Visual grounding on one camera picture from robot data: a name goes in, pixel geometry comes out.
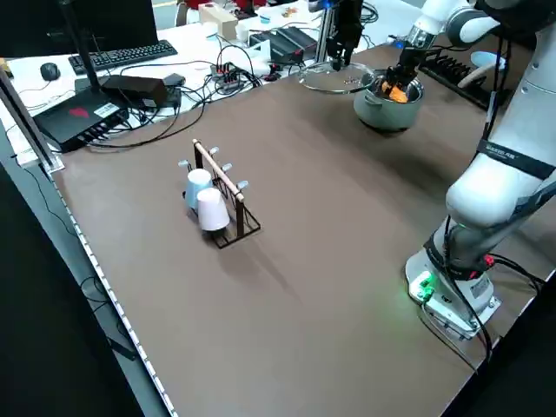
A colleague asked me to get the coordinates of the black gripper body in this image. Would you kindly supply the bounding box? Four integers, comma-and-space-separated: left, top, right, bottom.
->
325, 0, 364, 54
397, 45, 425, 76

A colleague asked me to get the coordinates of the orange corn cob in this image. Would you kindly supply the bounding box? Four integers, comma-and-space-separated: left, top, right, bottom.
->
380, 77, 410, 104

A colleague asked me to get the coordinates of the glass pot lid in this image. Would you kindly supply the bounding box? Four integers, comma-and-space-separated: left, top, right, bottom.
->
297, 61, 375, 94

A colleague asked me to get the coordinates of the stainless steel pot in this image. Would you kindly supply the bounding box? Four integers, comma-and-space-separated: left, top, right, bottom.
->
352, 69, 425, 132

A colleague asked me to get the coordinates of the white plate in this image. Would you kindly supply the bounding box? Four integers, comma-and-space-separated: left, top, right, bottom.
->
459, 66, 491, 91

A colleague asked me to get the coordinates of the light blue plate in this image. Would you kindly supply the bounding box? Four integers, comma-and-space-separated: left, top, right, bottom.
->
470, 50, 507, 73

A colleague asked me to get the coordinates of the black dish rack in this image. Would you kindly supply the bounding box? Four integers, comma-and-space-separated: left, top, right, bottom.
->
418, 48, 508, 110

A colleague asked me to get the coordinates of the black finned power supply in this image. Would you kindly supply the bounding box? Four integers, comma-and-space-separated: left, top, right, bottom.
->
248, 26, 319, 63

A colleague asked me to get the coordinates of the grey multiport hub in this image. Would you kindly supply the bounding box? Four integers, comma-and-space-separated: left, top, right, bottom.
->
209, 62, 245, 91

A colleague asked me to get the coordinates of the light wooden box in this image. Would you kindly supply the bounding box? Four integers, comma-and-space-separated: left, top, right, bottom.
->
198, 3, 240, 40

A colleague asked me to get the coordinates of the light blue cup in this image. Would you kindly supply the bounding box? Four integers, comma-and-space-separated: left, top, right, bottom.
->
183, 169, 215, 211

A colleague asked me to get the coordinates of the dark rectangular power brick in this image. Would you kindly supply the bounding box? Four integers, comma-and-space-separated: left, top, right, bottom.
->
101, 74, 169, 105

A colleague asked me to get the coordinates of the black keyboard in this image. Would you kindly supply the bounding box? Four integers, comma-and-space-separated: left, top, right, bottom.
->
68, 39, 180, 74

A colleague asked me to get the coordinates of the black monitor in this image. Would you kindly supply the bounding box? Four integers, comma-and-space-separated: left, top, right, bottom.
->
0, 0, 159, 58

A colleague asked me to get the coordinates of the black monitor stand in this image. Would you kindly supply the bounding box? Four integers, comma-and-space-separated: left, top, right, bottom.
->
58, 0, 105, 95

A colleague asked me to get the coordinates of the black box with red logo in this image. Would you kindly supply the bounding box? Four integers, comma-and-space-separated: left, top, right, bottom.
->
33, 89, 132, 154

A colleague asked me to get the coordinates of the aluminium camera post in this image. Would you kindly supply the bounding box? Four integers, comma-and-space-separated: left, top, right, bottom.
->
314, 0, 348, 67

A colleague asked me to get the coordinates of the black wire cup rack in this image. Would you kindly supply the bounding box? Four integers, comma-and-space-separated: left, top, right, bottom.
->
176, 138, 262, 250

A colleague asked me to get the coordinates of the black desk cable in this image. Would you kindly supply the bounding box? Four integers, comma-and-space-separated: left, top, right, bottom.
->
86, 77, 208, 151

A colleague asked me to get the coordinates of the black base cable bundle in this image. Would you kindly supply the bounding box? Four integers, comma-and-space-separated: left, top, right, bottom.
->
419, 255, 549, 375

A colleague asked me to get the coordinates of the aluminium frame strut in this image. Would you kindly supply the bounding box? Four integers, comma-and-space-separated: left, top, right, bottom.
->
0, 67, 66, 174

